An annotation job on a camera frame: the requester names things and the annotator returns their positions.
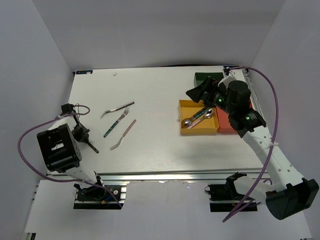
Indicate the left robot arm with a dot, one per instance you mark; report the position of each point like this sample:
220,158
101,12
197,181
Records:
60,150

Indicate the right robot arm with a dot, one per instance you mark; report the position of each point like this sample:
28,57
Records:
290,192

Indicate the pink handle fork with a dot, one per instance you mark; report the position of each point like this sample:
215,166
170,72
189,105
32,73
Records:
123,135

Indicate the green box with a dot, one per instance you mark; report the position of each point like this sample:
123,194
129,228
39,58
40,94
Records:
200,77

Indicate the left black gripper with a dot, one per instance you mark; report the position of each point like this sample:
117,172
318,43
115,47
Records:
84,135

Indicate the teal handle spoon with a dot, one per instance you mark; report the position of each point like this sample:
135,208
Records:
201,112

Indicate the red box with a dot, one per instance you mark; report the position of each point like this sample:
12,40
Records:
223,120

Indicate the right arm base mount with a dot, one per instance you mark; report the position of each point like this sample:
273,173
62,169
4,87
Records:
220,199

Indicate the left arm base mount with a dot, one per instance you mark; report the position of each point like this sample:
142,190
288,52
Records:
95,198

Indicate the teal handle fork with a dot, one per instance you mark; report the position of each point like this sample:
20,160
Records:
123,115

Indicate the yellow box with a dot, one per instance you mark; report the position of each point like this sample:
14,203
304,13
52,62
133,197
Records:
208,126

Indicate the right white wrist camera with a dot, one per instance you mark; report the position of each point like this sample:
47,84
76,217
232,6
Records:
229,77

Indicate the left blue table sticker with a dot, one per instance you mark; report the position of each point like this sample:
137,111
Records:
84,72

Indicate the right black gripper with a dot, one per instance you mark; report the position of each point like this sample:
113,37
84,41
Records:
197,93

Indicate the pink handle spoon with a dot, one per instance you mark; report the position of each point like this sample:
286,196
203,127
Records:
188,123

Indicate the dark handle fork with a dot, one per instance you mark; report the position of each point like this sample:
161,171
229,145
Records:
116,109

